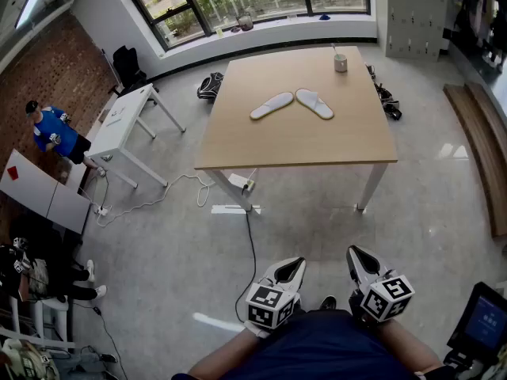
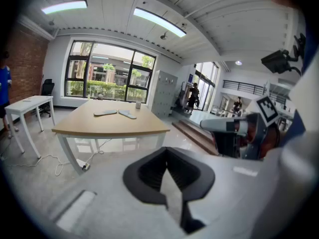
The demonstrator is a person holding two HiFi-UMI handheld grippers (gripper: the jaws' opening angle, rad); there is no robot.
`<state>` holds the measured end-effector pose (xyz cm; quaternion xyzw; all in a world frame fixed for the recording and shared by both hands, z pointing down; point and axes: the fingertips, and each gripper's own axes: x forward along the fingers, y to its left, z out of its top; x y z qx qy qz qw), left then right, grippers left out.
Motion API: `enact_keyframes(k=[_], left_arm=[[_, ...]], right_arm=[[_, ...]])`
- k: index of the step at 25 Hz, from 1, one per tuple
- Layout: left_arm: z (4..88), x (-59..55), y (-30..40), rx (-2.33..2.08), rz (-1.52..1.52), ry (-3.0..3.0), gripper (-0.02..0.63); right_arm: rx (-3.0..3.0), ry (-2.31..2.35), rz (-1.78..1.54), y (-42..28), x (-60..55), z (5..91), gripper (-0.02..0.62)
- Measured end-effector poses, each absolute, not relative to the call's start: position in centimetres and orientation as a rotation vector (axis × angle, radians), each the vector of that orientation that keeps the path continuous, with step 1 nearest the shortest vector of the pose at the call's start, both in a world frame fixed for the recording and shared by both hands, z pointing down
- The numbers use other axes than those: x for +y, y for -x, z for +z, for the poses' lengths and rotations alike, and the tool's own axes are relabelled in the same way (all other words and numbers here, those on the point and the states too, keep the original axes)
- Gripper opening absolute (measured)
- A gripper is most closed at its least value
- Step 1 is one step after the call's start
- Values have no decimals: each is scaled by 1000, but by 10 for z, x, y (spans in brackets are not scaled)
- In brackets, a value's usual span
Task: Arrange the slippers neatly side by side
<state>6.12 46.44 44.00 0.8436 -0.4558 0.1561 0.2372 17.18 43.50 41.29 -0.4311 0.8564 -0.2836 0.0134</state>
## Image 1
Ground wooden table with white legs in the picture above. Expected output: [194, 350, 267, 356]
[193, 45, 398, 215]

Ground grey lockers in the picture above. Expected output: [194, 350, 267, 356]
[385, 0, 456, 62]

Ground black office chair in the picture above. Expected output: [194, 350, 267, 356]
[109, 45, 159, 98]

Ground white slipper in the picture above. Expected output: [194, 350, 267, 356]
[249, 91, 295, 120]
[295, 88, 335, 121]

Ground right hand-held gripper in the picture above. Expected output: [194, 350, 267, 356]
[345, 245, 416, 325]

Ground black framed window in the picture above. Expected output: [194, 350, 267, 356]
[116, 0, 372, 51]

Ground person's right forearm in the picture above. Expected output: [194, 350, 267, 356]
[375, 318, 444, 371]

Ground person's navy shirt torso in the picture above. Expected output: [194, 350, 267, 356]
[170, 309, 456, 380]

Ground white wrist strap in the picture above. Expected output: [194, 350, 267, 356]
[243, 319, 273, 339]

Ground black backpack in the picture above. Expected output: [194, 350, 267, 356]
[196, 71, 225, 103]

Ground white small desk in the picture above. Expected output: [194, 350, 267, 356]
[85, 83, 186, 188]

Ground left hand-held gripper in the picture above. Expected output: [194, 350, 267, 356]
[245, 256, 307, 330]

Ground black gear pile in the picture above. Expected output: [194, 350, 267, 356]
[366, 63, 403, 121]

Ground black tablet screen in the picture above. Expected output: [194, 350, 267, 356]
[446, 281, 507, 352]

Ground person's left forearm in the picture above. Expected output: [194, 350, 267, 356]
[185, 329, 270, 380]

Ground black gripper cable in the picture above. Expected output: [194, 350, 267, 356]
[235, 188, 258, 324]

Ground white paper sheet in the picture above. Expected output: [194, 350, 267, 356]
[101, 107, 126, 128]

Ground clothes rack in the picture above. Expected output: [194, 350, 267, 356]
[443, 0, 507, 74]

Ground grey cabinet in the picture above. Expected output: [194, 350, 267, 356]
[0, 148, 92, 235]

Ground white cable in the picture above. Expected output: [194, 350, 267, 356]
[97, 168, 258, 227]

